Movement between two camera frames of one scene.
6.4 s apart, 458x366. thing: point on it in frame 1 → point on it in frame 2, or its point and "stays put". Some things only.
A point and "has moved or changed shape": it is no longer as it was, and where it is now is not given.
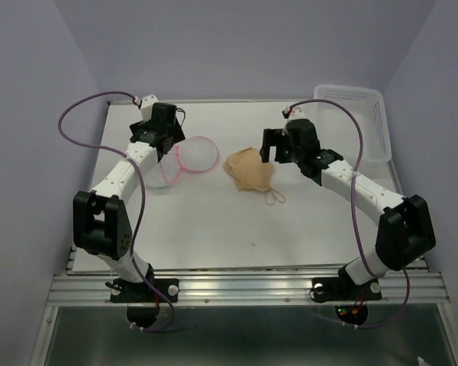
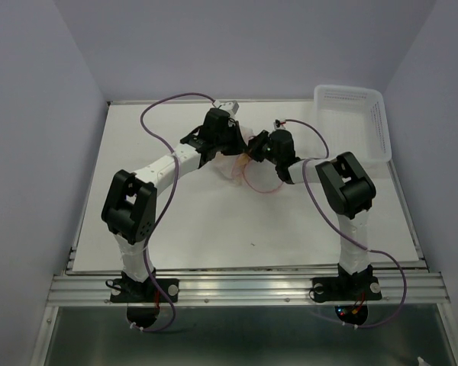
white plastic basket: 337,132 stays put
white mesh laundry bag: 194,153 has moved or changed shape
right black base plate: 343,289 stays put
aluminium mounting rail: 241,289 stays put
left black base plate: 124,291 stays put
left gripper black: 178,133 → 240,146
